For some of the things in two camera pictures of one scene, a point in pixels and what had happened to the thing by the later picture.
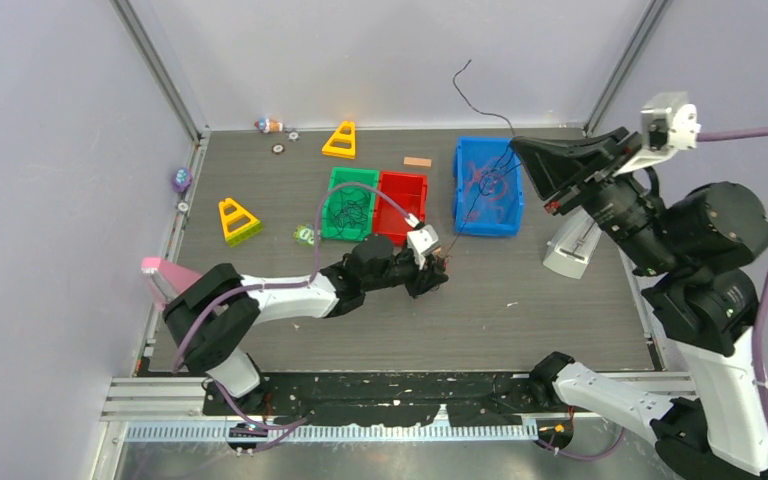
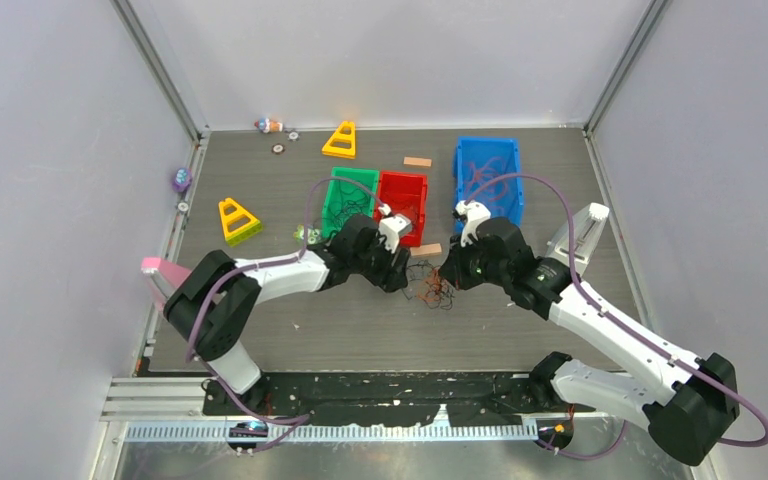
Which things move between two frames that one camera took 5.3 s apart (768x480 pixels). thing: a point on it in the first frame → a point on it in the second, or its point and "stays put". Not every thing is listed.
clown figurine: x=268 y=126 stays put
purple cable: x=352 y=183 → x=351 y=181
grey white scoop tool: x=572 y=245 stays put
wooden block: x=418 y=161 stays put
